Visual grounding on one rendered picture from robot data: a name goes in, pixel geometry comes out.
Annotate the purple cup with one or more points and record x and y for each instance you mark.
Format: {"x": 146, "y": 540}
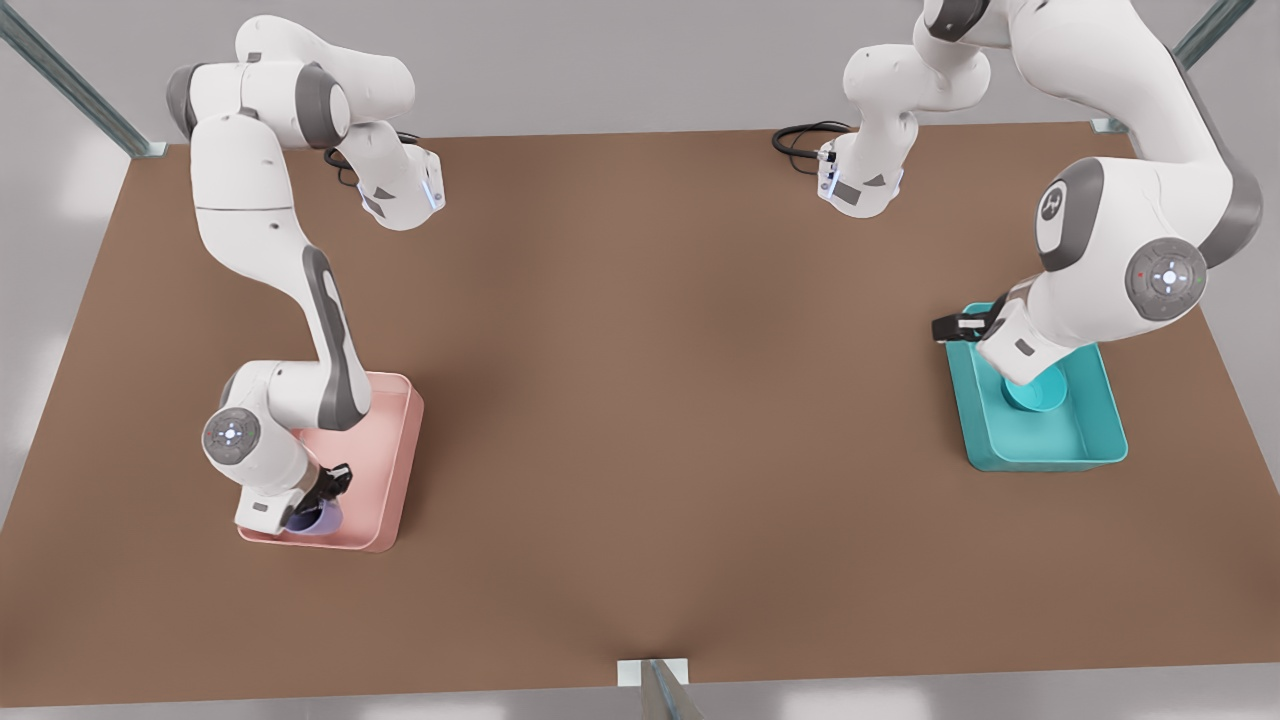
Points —
{"x": 322, "y": 518}

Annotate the teal bowl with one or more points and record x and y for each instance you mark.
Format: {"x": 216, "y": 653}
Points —
{"x": 1042, "y": 392}

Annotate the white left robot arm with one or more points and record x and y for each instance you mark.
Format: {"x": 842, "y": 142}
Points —
{"x": 1120, "y": 220}

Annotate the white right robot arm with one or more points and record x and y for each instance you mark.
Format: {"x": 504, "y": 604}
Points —
{"x": 240, "y": 190}

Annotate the pink plastic box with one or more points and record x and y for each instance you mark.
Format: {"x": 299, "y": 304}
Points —
{"x": 380, "y": 460}

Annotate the teal plastic box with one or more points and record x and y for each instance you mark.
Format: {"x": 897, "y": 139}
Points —
{"x": 1080, "y": 430}

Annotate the silver frame post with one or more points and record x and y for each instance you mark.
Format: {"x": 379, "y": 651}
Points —
{"x": 660, "y": 690}
{"x": 1200, "y": 45}
{"x": 70, "y": 80}

